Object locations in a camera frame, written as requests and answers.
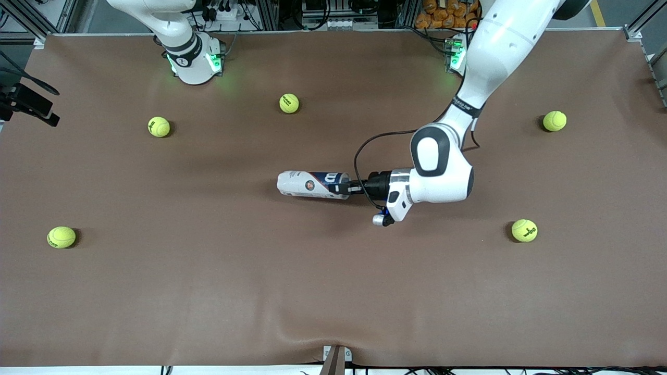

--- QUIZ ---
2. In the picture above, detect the brown table mat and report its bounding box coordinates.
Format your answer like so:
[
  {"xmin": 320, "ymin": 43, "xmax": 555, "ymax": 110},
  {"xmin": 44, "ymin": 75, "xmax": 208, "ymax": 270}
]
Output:
[{"xmin": 0, "ymin": 29, "xmax": 667, "ymax": 368}]

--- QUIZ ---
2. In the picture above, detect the long white power strip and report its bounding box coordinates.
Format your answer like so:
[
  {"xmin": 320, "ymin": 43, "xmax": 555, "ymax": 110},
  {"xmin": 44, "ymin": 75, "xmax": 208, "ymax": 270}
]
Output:
[{"xmin": 301, "ymin": 18, "xmax": 379, "ymax": 31}]

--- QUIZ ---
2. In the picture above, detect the orange bag pile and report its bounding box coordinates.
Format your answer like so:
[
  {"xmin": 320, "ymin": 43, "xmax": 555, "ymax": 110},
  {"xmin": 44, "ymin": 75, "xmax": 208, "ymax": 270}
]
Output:
[{"xmin": 415, "ymin": 0, "xmax": 477, "ymax": 30}]

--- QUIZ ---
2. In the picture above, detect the aluminium frame post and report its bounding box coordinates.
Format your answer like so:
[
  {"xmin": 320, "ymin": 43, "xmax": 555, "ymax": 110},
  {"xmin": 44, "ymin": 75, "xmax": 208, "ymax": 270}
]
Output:
[
  {"xmin": 397, "ymin": 0, "xmax": 420, "ymax": 29},
  {"xmin": 257, "ymin": 0, "xmax": 279, "ymax": 31}
]

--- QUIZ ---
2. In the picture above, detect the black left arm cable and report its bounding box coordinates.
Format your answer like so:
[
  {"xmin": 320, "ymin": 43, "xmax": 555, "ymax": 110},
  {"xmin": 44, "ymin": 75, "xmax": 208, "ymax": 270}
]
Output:
[{"xmin": 354, "ymin": 117, "xmax": 481, "ymax": 211}]

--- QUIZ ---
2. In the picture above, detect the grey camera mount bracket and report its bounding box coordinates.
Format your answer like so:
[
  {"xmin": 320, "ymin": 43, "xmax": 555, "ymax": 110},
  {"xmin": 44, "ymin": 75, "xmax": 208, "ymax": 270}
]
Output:
[{"xmin": 322, "ymin": 345, "xmax": 353, "ymax": 375}]

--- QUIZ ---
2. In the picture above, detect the white power strip with plugs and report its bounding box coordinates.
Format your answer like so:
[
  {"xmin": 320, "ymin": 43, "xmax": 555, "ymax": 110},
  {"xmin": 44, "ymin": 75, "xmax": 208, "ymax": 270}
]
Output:
[{"xmin": 206, "ymin": 5, "xmax": 254, "ymax": 22}]

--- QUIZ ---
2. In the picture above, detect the white blue tennis ball can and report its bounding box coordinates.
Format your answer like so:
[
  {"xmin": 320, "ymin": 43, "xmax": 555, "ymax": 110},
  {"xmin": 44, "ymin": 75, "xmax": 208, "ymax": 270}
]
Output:
[{"xmin": 277, "ymin": 170, "xmax": 351, "ymax": 201}]

